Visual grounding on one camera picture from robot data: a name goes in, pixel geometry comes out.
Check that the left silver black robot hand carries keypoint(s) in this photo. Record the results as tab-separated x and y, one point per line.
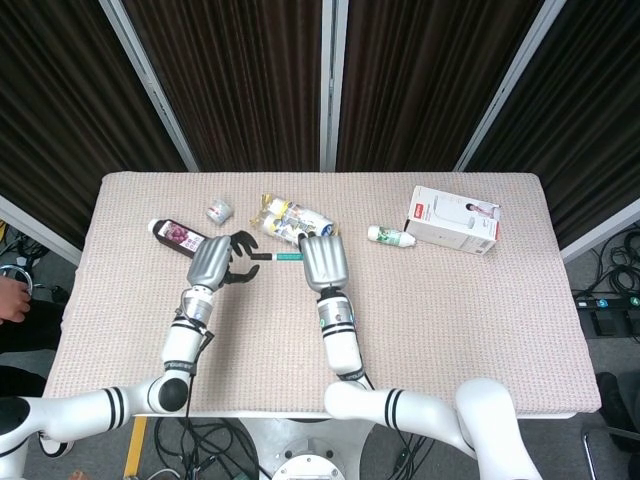
210	260

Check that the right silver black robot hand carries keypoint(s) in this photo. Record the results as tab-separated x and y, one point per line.
325	260

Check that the green white marker pen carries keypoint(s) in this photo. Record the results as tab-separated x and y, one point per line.
287	257

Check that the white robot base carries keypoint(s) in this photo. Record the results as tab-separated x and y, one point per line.
310	450

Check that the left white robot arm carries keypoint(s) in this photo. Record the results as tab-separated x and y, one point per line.
180	345

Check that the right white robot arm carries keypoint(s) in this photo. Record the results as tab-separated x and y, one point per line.
340	345

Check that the black marker cap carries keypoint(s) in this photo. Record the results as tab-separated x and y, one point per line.
261	257

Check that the person's bare hand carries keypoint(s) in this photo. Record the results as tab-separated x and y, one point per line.
12	300

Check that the dark grape juice bottle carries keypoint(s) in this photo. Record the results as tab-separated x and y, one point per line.
175	235

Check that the small white jar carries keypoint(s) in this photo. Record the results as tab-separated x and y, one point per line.
219	211

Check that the small white green bottle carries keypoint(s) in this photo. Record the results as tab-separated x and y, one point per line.
390	235

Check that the white product box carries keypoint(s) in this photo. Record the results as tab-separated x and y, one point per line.
450	220

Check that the beige woven table mat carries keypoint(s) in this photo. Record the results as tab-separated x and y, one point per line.
450	325

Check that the dark brown curtain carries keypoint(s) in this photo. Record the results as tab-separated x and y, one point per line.
420	85
240	85
60	110
585	120

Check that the yellow floor tape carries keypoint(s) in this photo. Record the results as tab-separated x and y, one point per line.
135	445

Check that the black white sneaker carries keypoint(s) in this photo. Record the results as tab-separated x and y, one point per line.
55	447

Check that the black foot pedal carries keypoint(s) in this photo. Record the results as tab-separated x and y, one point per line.
605	322

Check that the black power strip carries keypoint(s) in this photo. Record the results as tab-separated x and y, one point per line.
612	302

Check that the black bag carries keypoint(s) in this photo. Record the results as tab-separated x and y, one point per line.
620	400

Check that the grey partition post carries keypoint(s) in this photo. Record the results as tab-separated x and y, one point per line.
510	85
150	85
35	227
332	85
600	232

